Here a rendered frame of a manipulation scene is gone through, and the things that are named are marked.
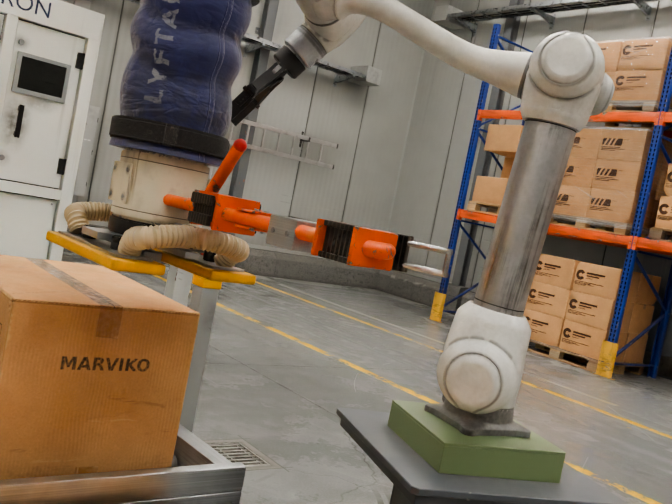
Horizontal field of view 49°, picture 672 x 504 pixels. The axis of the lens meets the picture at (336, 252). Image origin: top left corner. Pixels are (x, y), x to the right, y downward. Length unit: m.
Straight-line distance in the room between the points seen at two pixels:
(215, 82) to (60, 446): 0.80
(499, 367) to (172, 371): 0.71
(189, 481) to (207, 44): 0.93
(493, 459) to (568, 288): 7.83
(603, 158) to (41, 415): 8.28
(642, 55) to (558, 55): 8.02
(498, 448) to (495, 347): 0.27
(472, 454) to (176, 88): 0.93
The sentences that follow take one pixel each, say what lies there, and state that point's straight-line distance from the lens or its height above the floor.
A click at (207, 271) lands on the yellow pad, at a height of 1.08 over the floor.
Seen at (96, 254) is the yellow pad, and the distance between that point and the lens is 1.35.
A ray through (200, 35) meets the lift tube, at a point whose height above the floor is 1.49.
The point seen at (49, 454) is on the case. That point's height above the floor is 0.64.
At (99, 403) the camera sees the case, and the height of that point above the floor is 0.74.
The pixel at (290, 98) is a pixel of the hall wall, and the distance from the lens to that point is 12.17.
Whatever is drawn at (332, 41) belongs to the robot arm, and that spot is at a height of 1.61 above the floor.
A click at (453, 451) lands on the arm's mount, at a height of 0.80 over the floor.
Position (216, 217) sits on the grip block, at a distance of 1.22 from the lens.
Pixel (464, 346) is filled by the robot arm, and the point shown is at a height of 1.03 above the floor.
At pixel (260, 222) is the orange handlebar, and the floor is 1.19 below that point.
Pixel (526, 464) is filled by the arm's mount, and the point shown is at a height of 0.78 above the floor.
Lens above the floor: 1.23
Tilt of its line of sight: 3 degrees down
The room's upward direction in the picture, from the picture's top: 11 degrees clockwise
